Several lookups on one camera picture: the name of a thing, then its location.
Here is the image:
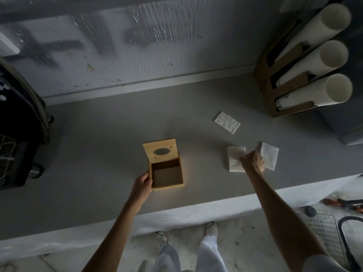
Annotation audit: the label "person's left hand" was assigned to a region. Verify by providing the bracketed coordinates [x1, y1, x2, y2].
[127, 172, 154, 209]

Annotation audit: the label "person's right hand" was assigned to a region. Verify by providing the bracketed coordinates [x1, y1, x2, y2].
[239, 151, 266, 175]

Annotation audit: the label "wooden napkin box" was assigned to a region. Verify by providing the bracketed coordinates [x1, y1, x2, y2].
[142, 138, 185, 192]

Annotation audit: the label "person's left forearm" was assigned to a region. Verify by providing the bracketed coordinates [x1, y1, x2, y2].
[81, 201, 142, 272]

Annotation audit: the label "person's right forearm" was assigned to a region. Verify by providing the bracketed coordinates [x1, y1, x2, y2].
[244, 168, 332, 269]

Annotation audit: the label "person's left shoe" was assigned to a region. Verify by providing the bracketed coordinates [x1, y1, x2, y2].
[154, 230, 170, 244]

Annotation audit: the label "person's shoe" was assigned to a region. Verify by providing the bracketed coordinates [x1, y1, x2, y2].
[205, 221, 219, 237]
[154, 230, 170, 244]

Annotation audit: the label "person's right shoe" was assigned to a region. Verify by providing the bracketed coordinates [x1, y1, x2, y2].
[205, 221, 219, 237]

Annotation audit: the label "person's light trousers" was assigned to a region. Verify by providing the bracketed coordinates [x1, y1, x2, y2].
[139, 235, 229, 272]

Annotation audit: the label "wooden cup holder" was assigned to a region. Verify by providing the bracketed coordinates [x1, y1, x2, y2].
[253, 19, 352, 119]

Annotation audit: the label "red tool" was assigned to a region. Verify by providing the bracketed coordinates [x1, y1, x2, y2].
[323, 197, 363, 214]

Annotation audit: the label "stack of white paper cups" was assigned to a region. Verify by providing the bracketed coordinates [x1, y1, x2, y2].
[276, 40, 349, 87]
[275, 73, 353, 111]
[275, 3, 352, 63]

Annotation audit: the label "white shirt sleeve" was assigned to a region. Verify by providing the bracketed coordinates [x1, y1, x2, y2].
[302, 253, 351, 272]

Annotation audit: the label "black espresso machine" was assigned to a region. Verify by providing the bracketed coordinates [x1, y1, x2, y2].
[0, 55, 54, 190]

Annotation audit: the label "metal wire basket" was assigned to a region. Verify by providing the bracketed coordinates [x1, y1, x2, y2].
[298, 212, 351, 267]

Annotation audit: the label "black hose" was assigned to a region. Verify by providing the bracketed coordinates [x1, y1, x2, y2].
[339, 216, 363, 272]

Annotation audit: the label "white wall socket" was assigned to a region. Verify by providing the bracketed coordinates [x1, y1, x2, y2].
[0, 32, 20, 56]

